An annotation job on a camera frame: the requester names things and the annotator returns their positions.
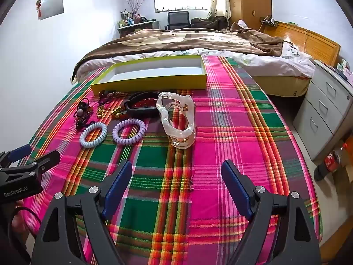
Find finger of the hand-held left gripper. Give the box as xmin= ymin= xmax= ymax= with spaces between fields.
xmin=0 ymin=144 xmax=32 ymax=169
xmin=17 ymin=150 xmax=61 ymax=177

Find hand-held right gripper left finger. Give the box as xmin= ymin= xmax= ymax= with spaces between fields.
xmin=32 ymin=159 xmax=133 ymax=265

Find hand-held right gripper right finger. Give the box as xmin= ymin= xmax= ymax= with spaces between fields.
xmin=221 ymin=159 xmax=322 ymax=265

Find blue spiral hair tie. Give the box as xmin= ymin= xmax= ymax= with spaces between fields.
xmin=79 ymin=122 xmax=108 ymax=148

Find purple spiral hair tie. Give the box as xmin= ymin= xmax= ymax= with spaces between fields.
xmin=113 ymin=119 xmax=146 ymax=145

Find black hair tie with beads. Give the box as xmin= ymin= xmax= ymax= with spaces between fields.
xmin=73 ymin=98 xmax=92 ymax=116

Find gold bead bracelet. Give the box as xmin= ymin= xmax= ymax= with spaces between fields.
xmin=96 ymin=103 xmax=129 ymax=120

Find clear hair claw clip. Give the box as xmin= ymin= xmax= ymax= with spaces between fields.
xmin=156 ymin=92 xmax=197 ymax=150

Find black wristband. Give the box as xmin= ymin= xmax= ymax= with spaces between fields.
xmin=124 ymin=92 xmax=163 ymax=119

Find red bead bracelet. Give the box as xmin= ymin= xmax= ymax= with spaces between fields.
xmin=132 ymin=97 xmax=158 ymax=109

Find yellow-green shallow box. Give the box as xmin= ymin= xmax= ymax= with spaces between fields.
xmin=90 ymin=55 xmax=207 ymax=97

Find person's left hand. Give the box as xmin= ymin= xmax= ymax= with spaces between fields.
xmin=12 ymin=200 xmax=31 ymax=235

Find pink green plaid blanket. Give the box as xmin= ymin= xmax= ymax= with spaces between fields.
xmin=21 ymin=55 xmax=323 ymax=265

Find cola bottle with red label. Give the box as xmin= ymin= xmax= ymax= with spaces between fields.
xmin=323 ymin=141 xmax=353 ymax=172

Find tan mattress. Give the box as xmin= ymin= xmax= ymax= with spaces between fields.
xmin=250 ymin=74 xmax=312 ymax=98

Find grey drawer cabinet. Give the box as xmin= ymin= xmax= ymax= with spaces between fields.
xmin=293 ymin=60 xmax=353 ymax=161

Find brown blanket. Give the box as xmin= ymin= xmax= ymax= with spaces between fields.
xmin=72 ymin=22 xmax=284 ymax=80

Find dark wooden desk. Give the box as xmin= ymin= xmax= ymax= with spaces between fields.
xmin=117 ymin=19 xmax=160 ymax=37

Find small boxes on cabinet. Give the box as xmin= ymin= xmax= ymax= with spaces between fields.
xmin=335 ymin=58 xmax=353 ymax=85

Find wooden headboard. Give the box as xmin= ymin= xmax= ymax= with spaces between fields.
xmin=265 ymin=22 xmax=341 ymax=67

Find dark brown cloth pile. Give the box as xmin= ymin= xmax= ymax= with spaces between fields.
xmin=191 ymin=16 xmax=229 ymax=31

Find vase of dry branches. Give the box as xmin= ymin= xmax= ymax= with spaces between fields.
xmin=125 ymin=0 xmax=152 ymax=20

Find black office chair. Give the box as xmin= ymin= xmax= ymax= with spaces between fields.
xmin=165 ymin=11 xmax=191 ymax=30

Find wooden wardrobe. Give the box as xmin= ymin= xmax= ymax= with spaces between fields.
xmin=227 ymin=0 xmax=273 ymax=25

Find window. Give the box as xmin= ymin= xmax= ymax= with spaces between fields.
xmin=153 ymin=0 xmax=208 ymax=13

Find black cable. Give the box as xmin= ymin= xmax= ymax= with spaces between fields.
xmin=8 ymin=206 xmax=42 ymax=238

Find silver wall board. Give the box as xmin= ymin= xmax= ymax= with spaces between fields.
xmin=38 ymin=0 xmax=65 ymax=21

